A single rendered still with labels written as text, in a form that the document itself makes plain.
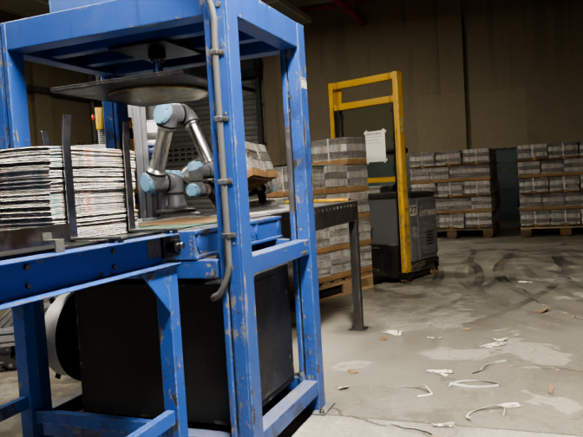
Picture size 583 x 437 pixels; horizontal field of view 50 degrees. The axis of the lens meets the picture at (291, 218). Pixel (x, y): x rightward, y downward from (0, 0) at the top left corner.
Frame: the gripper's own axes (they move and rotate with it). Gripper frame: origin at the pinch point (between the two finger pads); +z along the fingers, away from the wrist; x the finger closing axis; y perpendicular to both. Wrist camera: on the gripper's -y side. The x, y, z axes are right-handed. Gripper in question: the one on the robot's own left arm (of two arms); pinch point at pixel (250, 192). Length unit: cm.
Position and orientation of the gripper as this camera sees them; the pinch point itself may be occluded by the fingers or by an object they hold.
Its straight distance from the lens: 397.2
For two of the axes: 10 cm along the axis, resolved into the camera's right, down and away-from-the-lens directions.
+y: -3.9, -9.2, 0.8
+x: 8.5, -3.9, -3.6
